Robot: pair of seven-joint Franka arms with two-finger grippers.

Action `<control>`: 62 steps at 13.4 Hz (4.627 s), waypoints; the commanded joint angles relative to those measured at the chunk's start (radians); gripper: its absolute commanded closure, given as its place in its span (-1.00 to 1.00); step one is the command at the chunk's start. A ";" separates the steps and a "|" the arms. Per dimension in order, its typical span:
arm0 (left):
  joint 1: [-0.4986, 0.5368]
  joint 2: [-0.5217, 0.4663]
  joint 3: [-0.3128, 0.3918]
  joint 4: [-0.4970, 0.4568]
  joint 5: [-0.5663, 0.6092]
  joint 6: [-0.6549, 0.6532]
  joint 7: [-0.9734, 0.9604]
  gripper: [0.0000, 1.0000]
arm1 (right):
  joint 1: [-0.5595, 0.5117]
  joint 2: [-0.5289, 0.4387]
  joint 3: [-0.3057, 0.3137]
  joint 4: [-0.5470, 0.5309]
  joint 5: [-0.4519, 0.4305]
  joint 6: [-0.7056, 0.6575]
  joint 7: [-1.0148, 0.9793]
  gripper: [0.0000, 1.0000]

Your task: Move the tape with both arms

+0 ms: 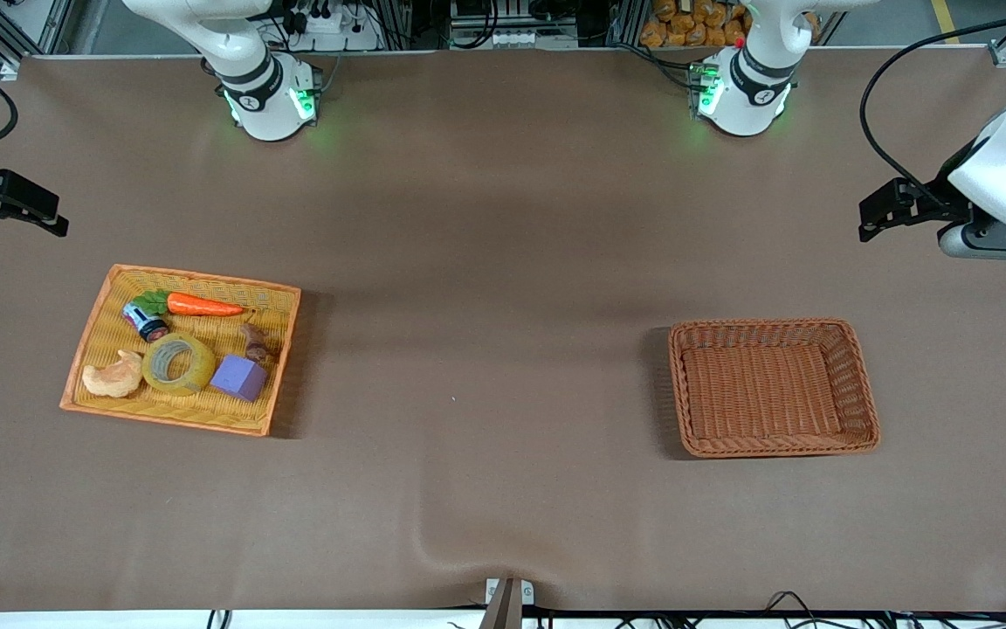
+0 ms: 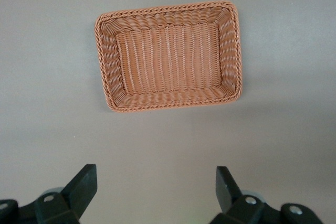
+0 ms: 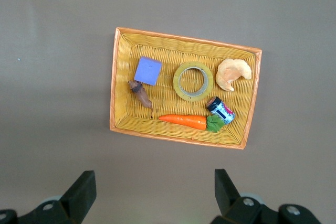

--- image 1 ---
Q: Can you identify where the orange yellow woven tray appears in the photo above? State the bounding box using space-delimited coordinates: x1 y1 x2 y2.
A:
59 264 302 437

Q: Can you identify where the brown wicker basket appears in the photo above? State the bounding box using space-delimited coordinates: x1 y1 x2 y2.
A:
668 318 881 459

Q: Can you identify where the white socket box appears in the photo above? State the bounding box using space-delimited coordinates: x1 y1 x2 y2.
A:
295 7 383 52

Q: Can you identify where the white power strip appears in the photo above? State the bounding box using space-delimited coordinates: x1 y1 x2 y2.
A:
486 30 577 50

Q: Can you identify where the toy croissant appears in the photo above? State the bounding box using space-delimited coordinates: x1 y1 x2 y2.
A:
82 349 145 399

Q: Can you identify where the orange toy carrot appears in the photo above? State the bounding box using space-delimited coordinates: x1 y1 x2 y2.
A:
134 290 245 318

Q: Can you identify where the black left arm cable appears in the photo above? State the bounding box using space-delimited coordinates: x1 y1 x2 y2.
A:
858 17 1006 207

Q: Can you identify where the small blue can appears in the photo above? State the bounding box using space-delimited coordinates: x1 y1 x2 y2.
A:
123 301 171 343

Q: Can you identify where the small brown figurine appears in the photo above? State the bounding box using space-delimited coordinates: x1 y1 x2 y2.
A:
239 322 281 363

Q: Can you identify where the purple cube block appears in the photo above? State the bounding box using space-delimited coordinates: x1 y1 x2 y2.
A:
210 353 269 403

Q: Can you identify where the metal table edge bracket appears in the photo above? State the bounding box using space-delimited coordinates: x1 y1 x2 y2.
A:
479 577 536 629

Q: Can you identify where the bag of orange snacks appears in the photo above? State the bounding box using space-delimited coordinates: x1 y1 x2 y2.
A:
639 0 754 49

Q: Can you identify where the yellow tape roll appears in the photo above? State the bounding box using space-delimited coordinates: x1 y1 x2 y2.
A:
142 332 217 397

